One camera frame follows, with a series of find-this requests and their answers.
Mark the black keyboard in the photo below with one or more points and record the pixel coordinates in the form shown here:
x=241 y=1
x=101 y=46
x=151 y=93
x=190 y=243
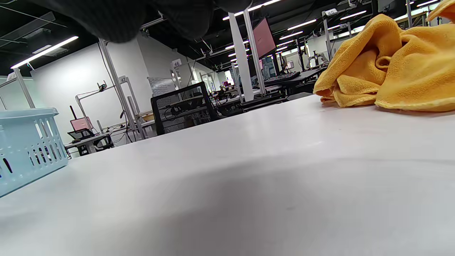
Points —
x=282 y=76

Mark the white metal frame post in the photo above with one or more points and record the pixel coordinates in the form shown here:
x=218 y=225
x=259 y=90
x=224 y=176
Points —
x=114 y=76

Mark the ceiling light strip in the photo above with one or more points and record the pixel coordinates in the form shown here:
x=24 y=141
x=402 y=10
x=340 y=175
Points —
x=44 y=51

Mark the black mesh office chair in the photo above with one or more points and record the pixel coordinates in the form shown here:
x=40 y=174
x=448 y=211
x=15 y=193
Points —
x=185 y=106

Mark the yellow square towel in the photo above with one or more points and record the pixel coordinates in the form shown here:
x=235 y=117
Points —
x=444 y=9
x=423 y=67
x=359 y=60

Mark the person's right hand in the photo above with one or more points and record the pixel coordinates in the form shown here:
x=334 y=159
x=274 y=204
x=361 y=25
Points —
x=121 y=17

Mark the large pink screen monitor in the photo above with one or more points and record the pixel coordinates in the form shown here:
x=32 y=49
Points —
x=265 y=37

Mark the light blue plastic basket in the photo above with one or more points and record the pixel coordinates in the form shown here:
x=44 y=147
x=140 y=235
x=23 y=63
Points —
x=25 y=149

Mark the pink screen laptop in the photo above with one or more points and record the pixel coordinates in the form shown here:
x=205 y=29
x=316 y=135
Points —
x=81 y=124

